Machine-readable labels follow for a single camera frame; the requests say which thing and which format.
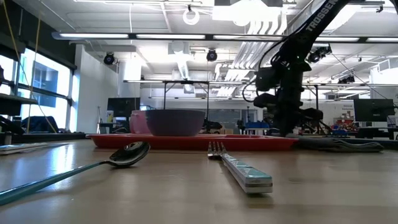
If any red plastic tray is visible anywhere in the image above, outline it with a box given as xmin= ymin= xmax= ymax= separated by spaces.
xmin=85 ymin=133 xmax=299 ymax=152

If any black computer monitor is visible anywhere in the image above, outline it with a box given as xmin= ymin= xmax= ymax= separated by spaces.
xmin=353 ymin=98 xmax=395 ymax=123
xmin=107 ymin=97 xmax=141 ymax=118

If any grey cloth napkin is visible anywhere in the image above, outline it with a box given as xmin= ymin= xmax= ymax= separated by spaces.
xmin=292 ymin=136 xmax=386 ymax=153

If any pink plastic mug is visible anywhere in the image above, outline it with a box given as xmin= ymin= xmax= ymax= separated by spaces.
xmin=129 ymin=110 xmax=152 ymax=135

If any yellow hanging cable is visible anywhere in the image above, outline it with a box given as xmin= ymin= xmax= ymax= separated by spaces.
xmin=2 ymin=0 xmax=58 ymax=134

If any fork with teal patterned handle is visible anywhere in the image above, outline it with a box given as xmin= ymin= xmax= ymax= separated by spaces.
xmin=207 ymin=141 xmax=274 ymax=194

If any blue storage bin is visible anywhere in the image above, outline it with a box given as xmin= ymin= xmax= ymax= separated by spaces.
xmin=244 ymin=121 xmax=271 ymax=129

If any dark wall shelf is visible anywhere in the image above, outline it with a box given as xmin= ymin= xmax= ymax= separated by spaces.
xmin=0 ymin=92 xmax=39 ymax=116

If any overhead light bar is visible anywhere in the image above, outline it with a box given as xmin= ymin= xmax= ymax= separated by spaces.
xmin=51 ymin=30 xmax=398 ymax=44

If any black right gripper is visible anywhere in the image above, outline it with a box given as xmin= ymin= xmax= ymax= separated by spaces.
xmin=254 ymin=62 xmax=324 ymax=137

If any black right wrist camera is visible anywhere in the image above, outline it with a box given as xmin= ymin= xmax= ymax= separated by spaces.
xmin=254 ymin=67 xmax=280 ymax=93

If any black armchair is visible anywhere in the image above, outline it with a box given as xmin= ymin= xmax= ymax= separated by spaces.
xmin=21 ymin=116 xmax=59 ymax=134

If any white cable loop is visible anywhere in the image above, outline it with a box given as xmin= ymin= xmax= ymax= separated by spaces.
xmin=182 ymin=4 xmax=200 ymax=26

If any blue plastic bowl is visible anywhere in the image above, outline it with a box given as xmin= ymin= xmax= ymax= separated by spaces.
xmin=145 ymin=109 xmax=206 ymax=137

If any spoon with teal handle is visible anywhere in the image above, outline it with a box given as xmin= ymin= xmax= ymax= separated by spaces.
xmin=0 ymin=141 xmax=151 ymax=207

